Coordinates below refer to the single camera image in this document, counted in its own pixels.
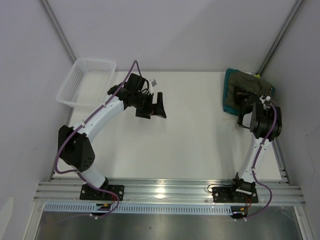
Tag white plastic basket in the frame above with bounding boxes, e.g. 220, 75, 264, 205
56, 58, 117, 108

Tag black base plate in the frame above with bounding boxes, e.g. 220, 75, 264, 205
208, 186, 259, 204
79, 184, 125, 201

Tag aluminium corner post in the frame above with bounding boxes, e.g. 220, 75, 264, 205
255, 0, 307, 77
38, 0, 77, 64

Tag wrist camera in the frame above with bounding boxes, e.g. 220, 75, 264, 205
259, 95, 271, 105
149, 79, 157, 88

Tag teal folded shorts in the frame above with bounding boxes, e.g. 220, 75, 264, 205
222, 67, 276, 116

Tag right aluminium corner post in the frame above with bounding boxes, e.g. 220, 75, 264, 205
255, 0, 307, 77

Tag olive green shorts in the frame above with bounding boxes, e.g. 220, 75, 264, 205
226, 71, 273, 111

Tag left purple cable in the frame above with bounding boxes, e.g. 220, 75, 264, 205
54, 59, 141, 191

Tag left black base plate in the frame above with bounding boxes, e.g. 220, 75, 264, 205
79, 184, 125, 201

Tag white slotted cable duct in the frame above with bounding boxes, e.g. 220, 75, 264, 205
43, 202, 233, 216

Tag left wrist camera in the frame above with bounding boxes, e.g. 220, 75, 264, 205
149, 79, 157, 88

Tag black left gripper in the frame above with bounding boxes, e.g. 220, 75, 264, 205
133, 92, 166, 120

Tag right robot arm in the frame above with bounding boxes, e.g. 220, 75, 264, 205
228, 87, 282, 202

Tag aluminium mounting rail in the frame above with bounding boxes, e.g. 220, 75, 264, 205
33, 177, 306, 206

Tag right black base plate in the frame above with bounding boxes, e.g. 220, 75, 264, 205
208, 186, 259, 204

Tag left aluminium corner post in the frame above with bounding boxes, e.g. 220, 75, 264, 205
38, 0, 77, 64

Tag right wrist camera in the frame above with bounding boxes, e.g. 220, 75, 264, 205
259, 95, 271, 105

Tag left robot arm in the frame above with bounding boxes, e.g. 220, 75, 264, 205
56, 73, 167, 200

